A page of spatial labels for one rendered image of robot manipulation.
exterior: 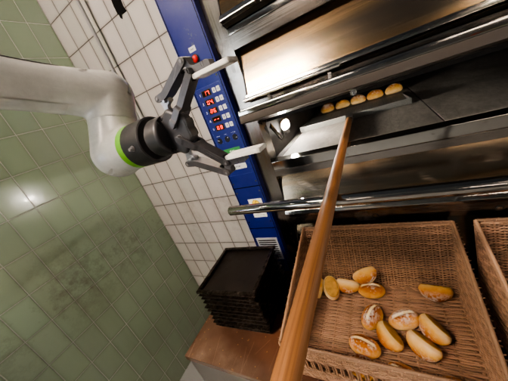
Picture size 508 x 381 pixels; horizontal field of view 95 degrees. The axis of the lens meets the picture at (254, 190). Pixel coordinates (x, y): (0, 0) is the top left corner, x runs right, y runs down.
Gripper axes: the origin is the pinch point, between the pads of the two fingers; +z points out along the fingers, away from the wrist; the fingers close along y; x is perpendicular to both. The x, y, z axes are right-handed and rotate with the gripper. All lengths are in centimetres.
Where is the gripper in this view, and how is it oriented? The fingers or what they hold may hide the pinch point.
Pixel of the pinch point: (243, 107)
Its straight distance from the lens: 38.8
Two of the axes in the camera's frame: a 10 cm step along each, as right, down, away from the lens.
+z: 8.6, -1.2, -5.0
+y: 3.3, 8.8, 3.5
